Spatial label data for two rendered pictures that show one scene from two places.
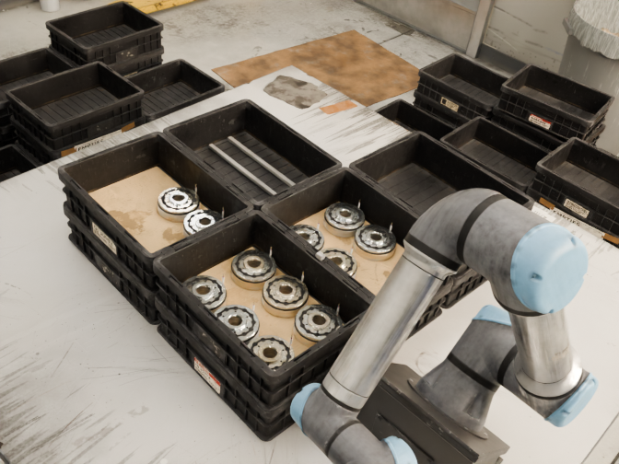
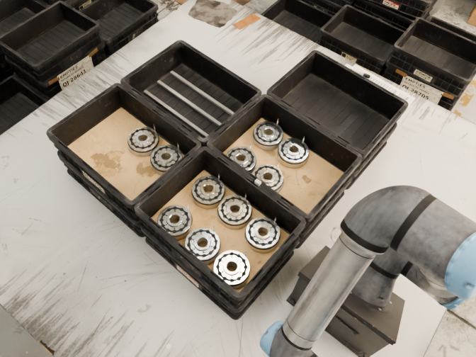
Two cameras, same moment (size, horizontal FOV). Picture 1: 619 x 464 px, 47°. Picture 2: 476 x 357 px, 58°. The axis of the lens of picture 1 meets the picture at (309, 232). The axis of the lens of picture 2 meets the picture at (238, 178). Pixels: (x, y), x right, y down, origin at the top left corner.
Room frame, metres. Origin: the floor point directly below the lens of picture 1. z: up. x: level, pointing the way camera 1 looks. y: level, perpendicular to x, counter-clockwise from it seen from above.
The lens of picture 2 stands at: (0.49, 0.08, 2.00)
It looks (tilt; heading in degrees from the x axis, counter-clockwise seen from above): 57 degrees down; 356
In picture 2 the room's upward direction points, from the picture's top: 4 degrees clockwise
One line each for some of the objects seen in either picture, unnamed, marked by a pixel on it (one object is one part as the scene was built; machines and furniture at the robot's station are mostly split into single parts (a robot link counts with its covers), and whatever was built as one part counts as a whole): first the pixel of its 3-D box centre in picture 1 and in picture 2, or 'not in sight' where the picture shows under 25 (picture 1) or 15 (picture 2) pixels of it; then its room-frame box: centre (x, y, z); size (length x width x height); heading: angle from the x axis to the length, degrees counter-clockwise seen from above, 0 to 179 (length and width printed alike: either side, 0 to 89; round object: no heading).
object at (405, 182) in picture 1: (436, 202); (333, 110); (1.51, -0.32, 0.87); 0.40 x 0.30 x 0.11; 49
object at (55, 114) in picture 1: (82, 142); (61, 66); (2.23, 0.92, 0.37); 0.40 x 0.30 x 0.45; 142
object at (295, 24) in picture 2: (409, 149); (297, 33); (2.67, -0.39, 0.26); 0.40 x 0.30 x 0.23; 52
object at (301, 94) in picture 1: (294, 89); (211, 10); (2.26, 0.13, 0.71); 0.22 x 0.19 x 0.01; 52
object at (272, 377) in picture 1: (263, 287); (219, 216); (1.06, 0.08, 0.92); 0.40 x 0.30 x 0.02; 49
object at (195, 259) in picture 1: (262, 304); (219, 224); (1.06, 0.08, 0.87); 0.40 x 0.30 x 0.11; 49
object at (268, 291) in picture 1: (286, 291); (234, 210); (1.11, 0.03, 0.86); 0.10 x 0.10 x 0.01
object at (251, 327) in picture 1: (235, 322); (202, 243); (1.00, 0.13, 0.86); 0.10 x 0.10 x 0.01
